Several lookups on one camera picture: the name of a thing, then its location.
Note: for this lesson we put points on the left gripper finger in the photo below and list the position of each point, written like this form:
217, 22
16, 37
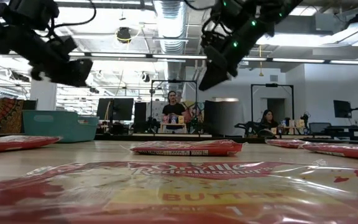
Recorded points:
37, 72
79, 73

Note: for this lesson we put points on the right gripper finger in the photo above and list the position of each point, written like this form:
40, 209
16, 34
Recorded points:
213, 77

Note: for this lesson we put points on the red popcorn bag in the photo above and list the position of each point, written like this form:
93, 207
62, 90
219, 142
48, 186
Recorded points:
286, 143
14, 143
343, 151
188, 146
179, 193

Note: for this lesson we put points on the black monitor on arm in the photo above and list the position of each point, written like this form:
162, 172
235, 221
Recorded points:
342, 109

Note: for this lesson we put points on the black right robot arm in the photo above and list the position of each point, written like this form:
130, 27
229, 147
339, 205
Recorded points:
259, 15

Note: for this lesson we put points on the white pillar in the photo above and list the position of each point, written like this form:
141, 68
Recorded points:
43, 93

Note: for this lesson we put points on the grey partition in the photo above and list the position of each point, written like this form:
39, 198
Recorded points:
225, 118

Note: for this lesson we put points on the black monitor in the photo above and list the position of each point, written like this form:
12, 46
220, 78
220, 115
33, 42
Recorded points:
115, 109

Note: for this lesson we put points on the standing person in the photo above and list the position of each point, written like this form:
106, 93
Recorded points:
173, 110

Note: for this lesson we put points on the colourful tapestry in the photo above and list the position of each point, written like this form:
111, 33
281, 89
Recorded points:
8, 115

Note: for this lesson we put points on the small product box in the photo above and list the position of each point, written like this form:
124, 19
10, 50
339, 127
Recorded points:
166, 119
181, 119
173, 119

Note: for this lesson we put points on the teal plastic basket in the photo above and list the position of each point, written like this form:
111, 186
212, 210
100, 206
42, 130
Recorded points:
59, 126

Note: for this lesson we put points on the black ceiling device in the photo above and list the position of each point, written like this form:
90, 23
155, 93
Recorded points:
123, 35

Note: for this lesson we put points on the small wooden table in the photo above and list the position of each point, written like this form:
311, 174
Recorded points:
172, 124

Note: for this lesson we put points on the sitting person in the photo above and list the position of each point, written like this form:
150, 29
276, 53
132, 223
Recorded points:
267, 123

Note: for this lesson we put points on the black speaker panel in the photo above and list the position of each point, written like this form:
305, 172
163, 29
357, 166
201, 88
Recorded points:
140, 113

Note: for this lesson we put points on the black desk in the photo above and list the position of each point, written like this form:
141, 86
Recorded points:
350, 129

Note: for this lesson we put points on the colourful wall painting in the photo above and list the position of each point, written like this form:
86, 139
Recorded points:
191, 107

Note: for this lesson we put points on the black frame stand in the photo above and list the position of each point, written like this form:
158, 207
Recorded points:
272, 85
172, 81

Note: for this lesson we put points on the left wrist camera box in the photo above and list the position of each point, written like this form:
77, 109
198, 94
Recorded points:
34, 12

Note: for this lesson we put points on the silver ventilation duct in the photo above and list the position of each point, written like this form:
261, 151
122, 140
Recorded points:
170, 28

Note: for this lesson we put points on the black table frame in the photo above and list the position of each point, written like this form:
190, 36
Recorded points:
166, 137

